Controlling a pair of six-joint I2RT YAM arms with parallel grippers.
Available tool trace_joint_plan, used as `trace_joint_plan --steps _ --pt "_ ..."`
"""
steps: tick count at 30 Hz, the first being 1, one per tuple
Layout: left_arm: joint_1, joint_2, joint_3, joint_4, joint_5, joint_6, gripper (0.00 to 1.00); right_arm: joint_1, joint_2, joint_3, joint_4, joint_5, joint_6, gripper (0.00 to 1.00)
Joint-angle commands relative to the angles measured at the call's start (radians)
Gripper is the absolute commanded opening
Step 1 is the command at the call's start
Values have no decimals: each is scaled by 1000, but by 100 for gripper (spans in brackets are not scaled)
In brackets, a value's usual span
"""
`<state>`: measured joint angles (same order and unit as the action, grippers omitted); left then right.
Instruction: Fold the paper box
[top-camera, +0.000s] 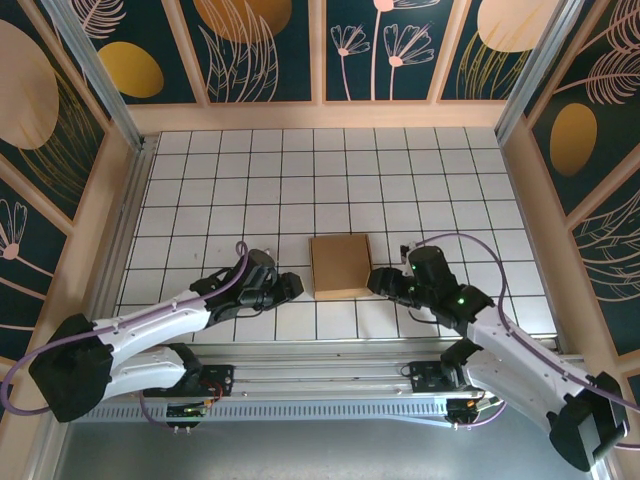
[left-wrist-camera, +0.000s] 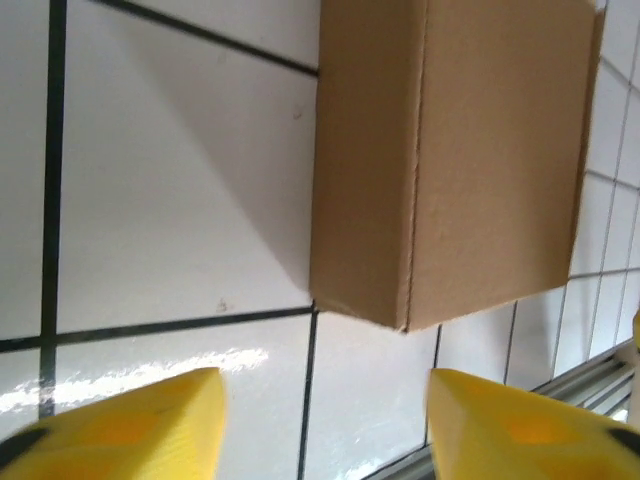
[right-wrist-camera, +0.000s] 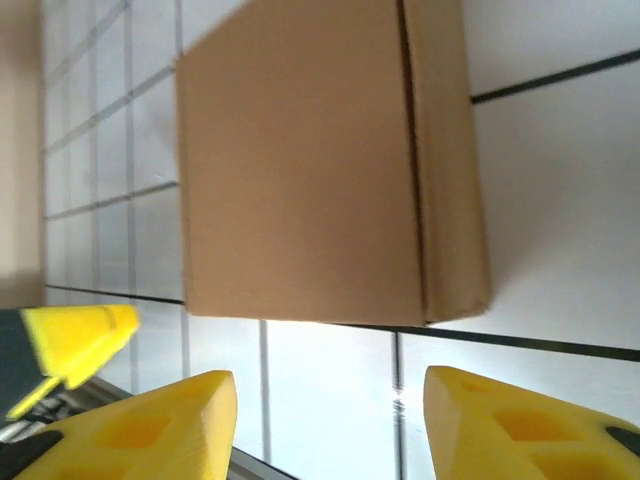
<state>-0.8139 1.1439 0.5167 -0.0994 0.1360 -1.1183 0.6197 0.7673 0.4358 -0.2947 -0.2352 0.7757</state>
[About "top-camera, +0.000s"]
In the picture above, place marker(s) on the grey metal sheet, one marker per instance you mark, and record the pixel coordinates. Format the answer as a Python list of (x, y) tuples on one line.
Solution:
[(320, 450)]

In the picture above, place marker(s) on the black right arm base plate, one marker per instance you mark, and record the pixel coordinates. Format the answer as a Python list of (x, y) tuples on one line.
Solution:
[(425, 375)]

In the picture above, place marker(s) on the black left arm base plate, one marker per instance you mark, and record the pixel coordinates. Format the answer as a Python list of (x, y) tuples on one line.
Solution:
[(220, 375)]

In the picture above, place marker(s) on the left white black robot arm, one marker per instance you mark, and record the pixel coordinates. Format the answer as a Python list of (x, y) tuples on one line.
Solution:
[(70, 370)]

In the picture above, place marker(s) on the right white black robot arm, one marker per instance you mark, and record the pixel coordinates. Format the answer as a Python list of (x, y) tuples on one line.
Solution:
[(585, 430)]

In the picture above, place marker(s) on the aluminium side rail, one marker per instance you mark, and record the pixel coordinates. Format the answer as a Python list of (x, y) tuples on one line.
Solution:
[(131, 210)]

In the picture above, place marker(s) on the aluminium mounting rail frame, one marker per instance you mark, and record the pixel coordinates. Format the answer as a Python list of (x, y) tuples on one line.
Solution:
[(325, 372)]

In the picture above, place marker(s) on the aluminium corner post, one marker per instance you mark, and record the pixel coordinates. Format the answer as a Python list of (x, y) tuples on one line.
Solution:
[(537, 60), (95, 65)]

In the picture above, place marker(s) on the brown cardboard paper box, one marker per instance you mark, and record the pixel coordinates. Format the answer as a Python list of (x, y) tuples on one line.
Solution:
[(340, 267)]

